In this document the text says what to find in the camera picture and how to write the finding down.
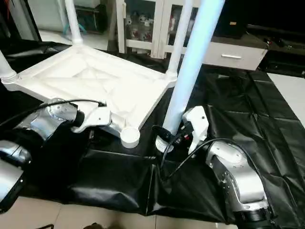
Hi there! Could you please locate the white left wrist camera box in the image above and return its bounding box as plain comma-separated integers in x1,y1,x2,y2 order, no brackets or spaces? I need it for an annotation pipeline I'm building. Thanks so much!
71,106,112,134

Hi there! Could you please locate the white glass door cabinet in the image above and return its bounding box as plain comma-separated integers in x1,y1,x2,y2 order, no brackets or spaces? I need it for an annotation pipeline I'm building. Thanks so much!
116,0,224,60

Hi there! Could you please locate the white plastic table top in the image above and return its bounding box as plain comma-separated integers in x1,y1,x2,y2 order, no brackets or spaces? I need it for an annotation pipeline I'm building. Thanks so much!
0,44,178,148

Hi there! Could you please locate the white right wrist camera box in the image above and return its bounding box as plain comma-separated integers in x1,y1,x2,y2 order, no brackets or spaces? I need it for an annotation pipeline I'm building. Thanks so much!
182,106,209,154

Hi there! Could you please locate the black speaker box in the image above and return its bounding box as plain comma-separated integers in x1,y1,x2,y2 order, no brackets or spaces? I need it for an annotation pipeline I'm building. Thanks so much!
214,10,248,39

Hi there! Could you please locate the white drawer unit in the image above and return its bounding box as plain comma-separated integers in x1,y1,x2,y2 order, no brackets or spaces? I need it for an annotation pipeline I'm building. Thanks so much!
203,41,268,71

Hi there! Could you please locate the white plastic table leg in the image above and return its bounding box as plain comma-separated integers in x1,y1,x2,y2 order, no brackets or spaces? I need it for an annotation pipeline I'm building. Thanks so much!
0,48,19,84
155,0,225,153
64,0,84,47
165,0,193,81

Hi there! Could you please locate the clear plastic storage box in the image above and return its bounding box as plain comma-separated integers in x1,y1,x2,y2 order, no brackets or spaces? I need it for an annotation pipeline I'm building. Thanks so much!
79,5,108,34

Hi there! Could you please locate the black mat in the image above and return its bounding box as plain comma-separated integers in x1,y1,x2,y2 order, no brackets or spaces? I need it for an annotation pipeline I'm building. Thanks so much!
0,41,305,227

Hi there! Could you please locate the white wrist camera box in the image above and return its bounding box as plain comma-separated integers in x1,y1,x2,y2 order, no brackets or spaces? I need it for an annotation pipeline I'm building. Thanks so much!
71,106,112,134
182,106,209,154

